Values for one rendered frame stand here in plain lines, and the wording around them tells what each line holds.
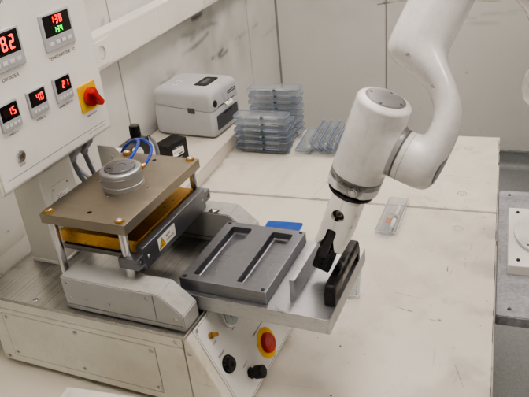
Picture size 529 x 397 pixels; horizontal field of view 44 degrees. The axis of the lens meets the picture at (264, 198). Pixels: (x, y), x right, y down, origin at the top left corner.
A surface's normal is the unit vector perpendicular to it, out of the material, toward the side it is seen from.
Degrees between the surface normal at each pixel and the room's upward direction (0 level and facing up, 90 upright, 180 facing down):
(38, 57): 90
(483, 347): 0
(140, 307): 90
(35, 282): 0
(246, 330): 65
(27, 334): 90
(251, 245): 0
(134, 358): 90
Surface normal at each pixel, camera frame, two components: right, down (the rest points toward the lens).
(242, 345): 0.79, -0.27
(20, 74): 0.92, 0.11
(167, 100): -0.41, 0.40
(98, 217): -0.09, -0.88
